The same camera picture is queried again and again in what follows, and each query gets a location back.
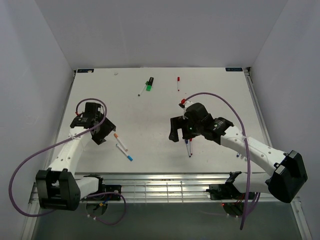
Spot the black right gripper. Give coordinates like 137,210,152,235
169,115,203,143

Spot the orange capped white pen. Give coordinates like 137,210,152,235
113,133,128,153

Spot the dark blue capped pen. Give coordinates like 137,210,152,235
185,139,192,158

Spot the red capped white pen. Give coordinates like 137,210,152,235
189,139,193,156

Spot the blue capped white pen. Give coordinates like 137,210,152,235
115,143,133,162

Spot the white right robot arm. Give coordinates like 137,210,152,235
168,101,308,203

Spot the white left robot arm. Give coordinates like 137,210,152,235
35,102,116,211

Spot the far red capped pen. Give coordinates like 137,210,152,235
177,76,180,92

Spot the green capped white pen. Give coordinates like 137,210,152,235
137,81,149,97

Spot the green black highlighter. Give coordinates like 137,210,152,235
146,77,154,92

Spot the left blue corner label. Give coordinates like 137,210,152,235
76,68,94,73

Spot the blue corner label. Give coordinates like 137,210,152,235
76,68,94,73
225,67,243,72

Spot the right blue corner label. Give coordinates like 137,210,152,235
225,67,243,72

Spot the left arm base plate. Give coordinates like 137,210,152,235
102,184,122,203

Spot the aluminium front rail frame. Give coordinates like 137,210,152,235
29,172,301,205

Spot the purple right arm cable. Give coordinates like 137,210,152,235
183,92,261,231

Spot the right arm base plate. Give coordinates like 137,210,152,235
205,184,242,200

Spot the aluminium right side rail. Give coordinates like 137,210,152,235
243,67,313,240

